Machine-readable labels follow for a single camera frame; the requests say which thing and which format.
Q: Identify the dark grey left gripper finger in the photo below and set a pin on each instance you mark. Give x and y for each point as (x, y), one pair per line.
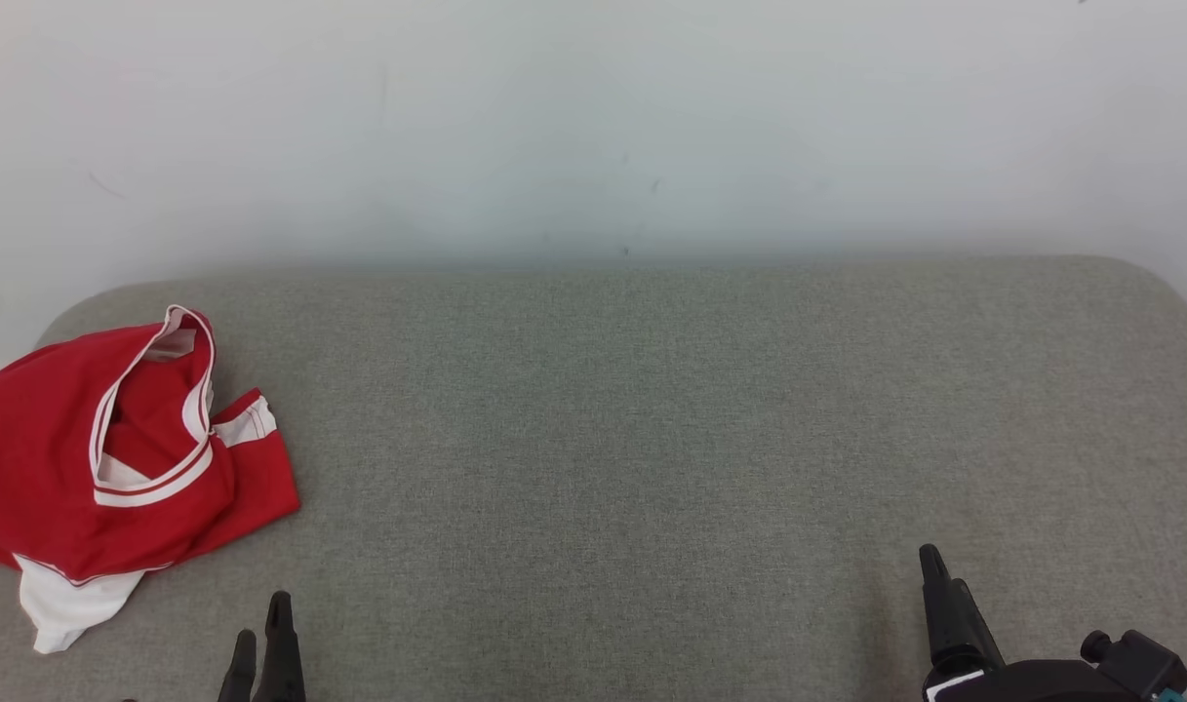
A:
(237, 678)
(281, 653)

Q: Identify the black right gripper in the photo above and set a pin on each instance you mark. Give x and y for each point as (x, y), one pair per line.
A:
(1032, 682)

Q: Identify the red basketball jersey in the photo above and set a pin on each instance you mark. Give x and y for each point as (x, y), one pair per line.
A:
(37, 458)

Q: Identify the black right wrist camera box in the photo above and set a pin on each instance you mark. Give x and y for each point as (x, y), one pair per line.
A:
(1139, 663)

